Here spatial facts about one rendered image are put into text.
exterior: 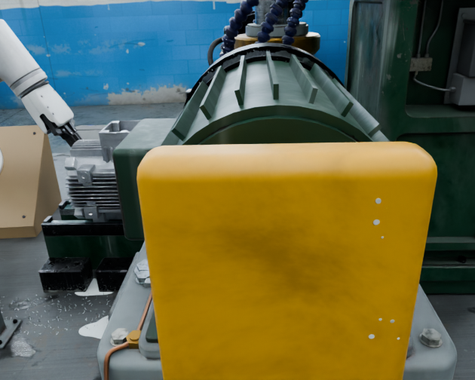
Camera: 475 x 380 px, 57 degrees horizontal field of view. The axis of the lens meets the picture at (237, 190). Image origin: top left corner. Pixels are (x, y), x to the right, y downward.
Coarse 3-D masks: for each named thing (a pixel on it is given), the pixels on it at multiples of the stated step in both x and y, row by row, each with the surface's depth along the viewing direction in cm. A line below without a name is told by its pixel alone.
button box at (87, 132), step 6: (78, 126) 126; (84, 126) 126; (90, 126) 126; (96, 126) 126; (102, 126) 126; (78, 132) 126; (84, 132) 126; (90, 132) 126; (96, 132) 126; (84, 138) 126; (90, 138) 125; (96, 138) 125
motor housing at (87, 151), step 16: (80, 144) 102; (96, 144) 100; (80, 160) 99; (96, 160) 99; (96, 176) 97; (112, 176) 97; (80, 192) 98; (96, 192) 98; (112, 192) 98; (112, 208) 100
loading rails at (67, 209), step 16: (64, 208) 114; (48, 224) 104; (64, 224) 103; (80, 224) 103; (96, 224) 103; (112, 224) 103; (48, 240) 105; (64, 240) 105; (80, 240) 105; (96, 240) 105; (112, 240) 105; (128, 240) 105; (64, 256) 107; (80, 256) 107; (96, 256) 107; (112, 256) 107; (128, 256) 106
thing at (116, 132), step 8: (104, 128) 99; (112, 128) 104; (120, 128) 105; (128, 128) 105; (104, 136) 96; (112, 136) 96; (120, 136) 96; (104, 144) 97; (112, 144) 97; (104, 152) 98; (104, 160) 99; (112, 160) 98
